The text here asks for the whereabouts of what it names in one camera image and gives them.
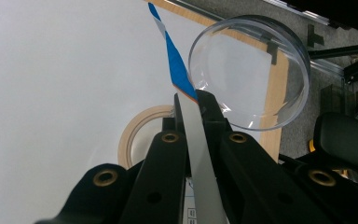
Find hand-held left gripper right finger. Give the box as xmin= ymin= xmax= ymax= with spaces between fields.
xmin=196 ymin=89 xmax=324 ymax=224

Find aluminium floor rail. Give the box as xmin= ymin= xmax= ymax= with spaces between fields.
xmin=260 ymin=0 xmax=348 ymax=78

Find dark rounded object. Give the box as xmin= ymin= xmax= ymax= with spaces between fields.
xmin=312 ymin=111 xmax=358 ymax=179

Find white table mat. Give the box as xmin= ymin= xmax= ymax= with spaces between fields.
xmin=0 ymin=0 xmax=278 ymax=224

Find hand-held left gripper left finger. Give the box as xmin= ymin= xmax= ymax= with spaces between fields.
xmin=119 ymin=92 xmax=190 ymax=224

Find black metal stand bars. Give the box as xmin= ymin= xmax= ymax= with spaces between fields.
xmin=307 ymin=42 xmax=358 ymax=119

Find small black floor bracket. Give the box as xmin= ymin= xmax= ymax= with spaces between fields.
xmin=307 ymin=23 xmax=326 ymax=49

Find black table corner bracket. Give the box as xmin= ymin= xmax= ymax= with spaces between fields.
xmin=265 ymin=40 xmax=280 ymax=66

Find blue and white pouch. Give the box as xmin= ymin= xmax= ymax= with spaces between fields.
xmin=147 ymin=2 xmax=231 ymax=224

